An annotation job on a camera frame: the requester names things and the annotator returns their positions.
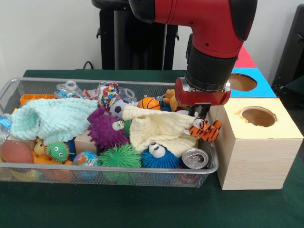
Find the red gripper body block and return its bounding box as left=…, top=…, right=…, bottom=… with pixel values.
left=175, top=77, right=232, bottom=108

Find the tiger plush toy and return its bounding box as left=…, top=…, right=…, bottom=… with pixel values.
left=190, top=119, right=222, bottom=142

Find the pale yellow cloth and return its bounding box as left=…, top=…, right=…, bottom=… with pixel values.
left=124, top=105, right=200, bottom=158

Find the clear mesh bin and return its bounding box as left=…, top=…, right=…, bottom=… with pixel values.
left=0, top=77, right=219, bottom=188

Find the silver drink can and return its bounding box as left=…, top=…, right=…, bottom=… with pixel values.
left=181, top=148, right=208, bottom=170

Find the small orange basketball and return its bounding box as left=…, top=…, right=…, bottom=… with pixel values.
left=138, top=97, right=161, bottom=111

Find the blue spiky ball with eyes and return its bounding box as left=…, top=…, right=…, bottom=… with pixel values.
left=141, top=142, right=182, bottom=169

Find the small soccer ball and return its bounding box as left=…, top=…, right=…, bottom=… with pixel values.
left=110, top=100, right=130, bottom=117

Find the large green spiky ball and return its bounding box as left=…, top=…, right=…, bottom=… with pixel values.
left=98, top=143, right=142, bottom=185

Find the purple spiky ball with eyes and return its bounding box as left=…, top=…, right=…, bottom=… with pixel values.
left=87, top=106, right=131, bottom=152

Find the dark green table cloth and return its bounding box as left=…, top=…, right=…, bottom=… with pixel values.
left=0, top=69, right=304, bottom=228

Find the small globe print ball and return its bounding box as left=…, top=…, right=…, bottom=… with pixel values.
left=73, top=151, right=99, bottom=179

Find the small green ball with eyes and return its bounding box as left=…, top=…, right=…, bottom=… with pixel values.
left=46, top=141, right=70, bottom=163

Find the mint green cloth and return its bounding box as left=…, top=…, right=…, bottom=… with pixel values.
left=9, top=97, right=99, bottom=145

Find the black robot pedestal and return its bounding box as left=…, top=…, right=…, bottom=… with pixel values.
left=97, top=7, right=180, bottom=71

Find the black cable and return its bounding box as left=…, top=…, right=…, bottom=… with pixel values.
left=83, top=60, right=98, bottom=71

